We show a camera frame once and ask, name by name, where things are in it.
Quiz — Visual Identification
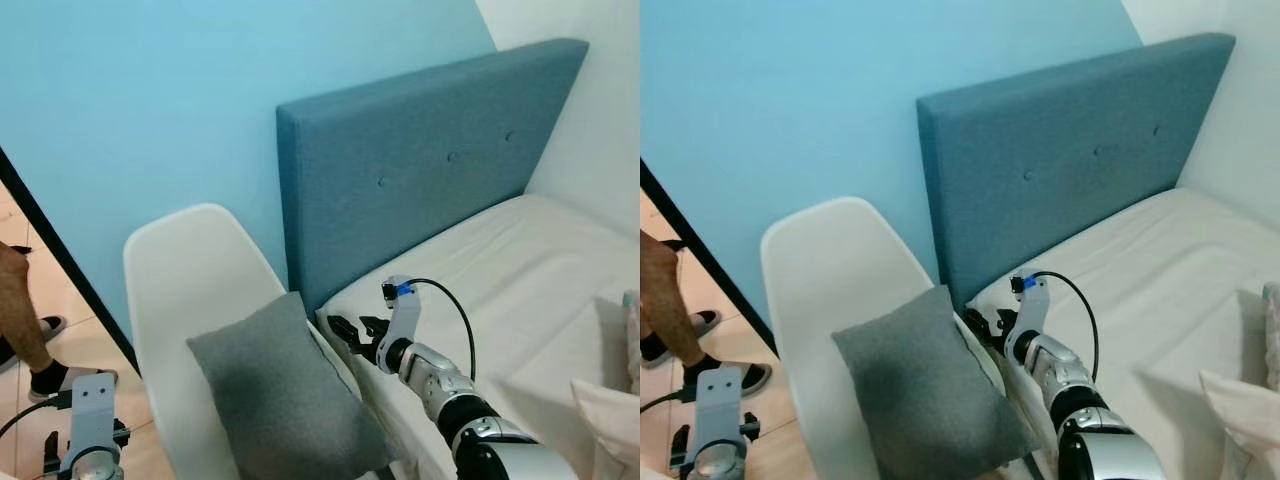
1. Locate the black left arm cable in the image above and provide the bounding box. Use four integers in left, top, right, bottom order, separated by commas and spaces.
640, 387, 701, 414
0, 393, 77, 441

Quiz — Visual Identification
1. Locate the grey fabric pillow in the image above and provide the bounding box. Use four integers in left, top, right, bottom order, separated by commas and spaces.
186, 291, 397, 480
831, 285, 1042, 480

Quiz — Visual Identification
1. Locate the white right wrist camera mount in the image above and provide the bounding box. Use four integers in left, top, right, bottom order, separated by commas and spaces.
380, 275, 424, 347
1010, 274, 1050, 341

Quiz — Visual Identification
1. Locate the white plastic shell chair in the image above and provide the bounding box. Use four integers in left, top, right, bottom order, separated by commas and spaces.
123, 203, 403, 480
760, 196, 1046, 480

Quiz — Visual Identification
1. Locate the cream bed pillow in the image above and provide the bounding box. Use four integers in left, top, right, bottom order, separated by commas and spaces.
1199, 369, 1280, 480
570, 378, 641, 480

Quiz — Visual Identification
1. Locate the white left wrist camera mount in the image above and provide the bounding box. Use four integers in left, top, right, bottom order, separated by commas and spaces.
62, 372, 123, 469
692, 366, 749, 463

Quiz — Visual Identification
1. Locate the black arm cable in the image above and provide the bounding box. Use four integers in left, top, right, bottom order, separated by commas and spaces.
640, 387, 701, 414
404, 278, 478, 382
1032, 270, 1101, 383
0, 393, 77, 441

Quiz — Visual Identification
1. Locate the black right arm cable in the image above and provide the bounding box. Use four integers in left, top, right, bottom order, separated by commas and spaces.
1032, 270, 1101, 383
404, 278, 478, 382

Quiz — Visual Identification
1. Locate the pale patterned pillow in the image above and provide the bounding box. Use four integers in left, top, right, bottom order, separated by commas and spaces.
1261, 282, 1280, 391
620, 290, 641, 393

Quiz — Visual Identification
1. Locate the white bed mattress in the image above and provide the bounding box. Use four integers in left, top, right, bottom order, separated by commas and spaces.
964, 187, 1280, 480
315, 193, 641, 480

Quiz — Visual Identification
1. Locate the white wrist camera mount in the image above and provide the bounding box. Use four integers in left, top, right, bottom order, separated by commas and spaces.
1010, 274, 1050, 341
62, 372, 123, 469
380, 275, 424, 347
692, 366, 749, 463

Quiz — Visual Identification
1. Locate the black sock foot in slipper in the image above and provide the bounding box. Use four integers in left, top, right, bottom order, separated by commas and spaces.
683, 353, 773, 399
640, 309, 722, 363
28, 360, 118, 403
0, 315, 69, 369

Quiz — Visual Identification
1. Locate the blue-grey upholstered headboard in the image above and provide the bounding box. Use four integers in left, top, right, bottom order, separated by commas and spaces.
917, 32, 1237, 312
276, 38, 590, 317

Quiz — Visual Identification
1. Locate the person bare leg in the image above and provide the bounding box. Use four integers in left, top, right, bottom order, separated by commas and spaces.
640, 232, 707, 365
0, 240, 53, 377

